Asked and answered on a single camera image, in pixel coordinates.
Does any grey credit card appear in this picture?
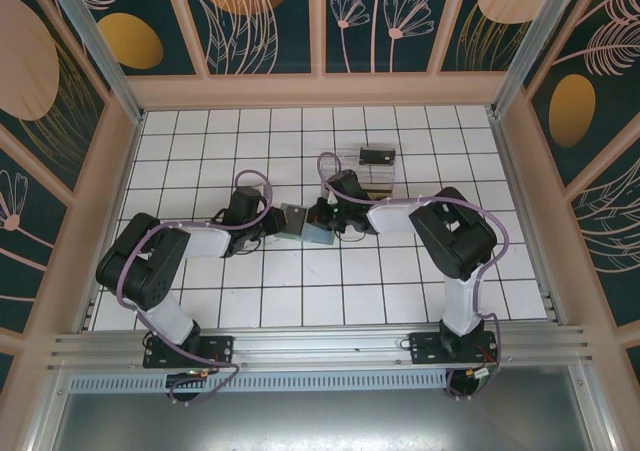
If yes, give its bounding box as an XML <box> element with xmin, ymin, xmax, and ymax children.
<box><xmin>285</xmin><ymin>206</ymin><xmax>309</xmax><ymax>233</ymax></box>

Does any sage green card holder wallet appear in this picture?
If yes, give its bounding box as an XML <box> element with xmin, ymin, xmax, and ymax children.
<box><xmin>277</xmin><ymin>200</ymin><xmax>337</xmax><ymax>246</ymax></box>

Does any clear acrylic card stand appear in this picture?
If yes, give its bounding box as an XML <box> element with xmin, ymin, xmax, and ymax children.
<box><xmin>319</xmin><ymin>146</ymin><xmax>397</xmax><ymax>200</ymax></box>

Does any black credit card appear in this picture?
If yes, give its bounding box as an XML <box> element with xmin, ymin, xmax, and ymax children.
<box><xmin>359</xmin><ymin>146</ymin><xmax>396</xmax><ymax>166</ymax></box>

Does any grey metal sheet panel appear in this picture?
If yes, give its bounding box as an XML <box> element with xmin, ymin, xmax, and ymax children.
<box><xmin>29</xmin><ymin>390</ymin><xmax>609</xmax><ymax>451</ymax></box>

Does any green circuit board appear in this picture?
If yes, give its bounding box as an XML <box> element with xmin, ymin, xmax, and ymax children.
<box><xmin>469</xmin><ymin>363</ymin><xmax>501</xmax><ymax>387</ymax></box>

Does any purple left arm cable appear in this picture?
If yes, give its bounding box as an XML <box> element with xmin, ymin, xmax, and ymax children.
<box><xmin>113</xmin><ymin>169</ymin><xmax>275</xmax><ymax>406</ymax></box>

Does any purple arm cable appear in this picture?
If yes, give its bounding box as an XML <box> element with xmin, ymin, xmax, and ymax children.
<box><xmin>317</xmin><ymin>151</ymin><xmax>511</xmax><ymax>403</ymax></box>
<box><xmin>113</xmin><ymin>169</ymin><xmax>275</xmax><ymax>406</ymax></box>

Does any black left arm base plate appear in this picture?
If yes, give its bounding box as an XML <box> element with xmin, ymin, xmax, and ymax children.
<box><xmin>143</xmin><ymin>334</ymin><xmax>235</xmax><ymax>370</ymax></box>

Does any aluminium rail beam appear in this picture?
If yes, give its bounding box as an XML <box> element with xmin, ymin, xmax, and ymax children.
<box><xmin>47</xmin><ymin>325</ymin><xmax>596</xmax><ymax>372</ymax></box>

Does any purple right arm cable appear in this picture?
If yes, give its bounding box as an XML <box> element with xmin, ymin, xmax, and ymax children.
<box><xmin>317</xmin><ymin>151</ymin><xmax>511</xmax><ymax>403</ymax></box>

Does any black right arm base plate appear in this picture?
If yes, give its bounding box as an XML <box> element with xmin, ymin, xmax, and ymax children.
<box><xmin>408</xmin><ymin>330</ymin><xmax>501</xmax><ymax>366</ymax></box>

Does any slotted grey cable duct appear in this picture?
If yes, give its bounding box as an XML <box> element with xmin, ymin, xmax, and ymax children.
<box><xmin>67</xmin><ymin>370</ymin><xmax>451</xmax><ymax>393</ymax></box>

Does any aluminium side rail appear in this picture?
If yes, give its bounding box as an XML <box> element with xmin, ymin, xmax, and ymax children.
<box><xmin>487</xmin><ymin>108</ymin><xmax>569</xmax><ymax>325</ymax></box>

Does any aluminium frame post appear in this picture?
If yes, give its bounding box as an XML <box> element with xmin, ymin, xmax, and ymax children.
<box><xmin>490</xmin><ymin>0</ymin><xmax>596</xmax><ymax>117</ymax></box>
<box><xmin>40</xmin><ymin>0</ymin><xmax>147</xmax><ymax>125</ymax></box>

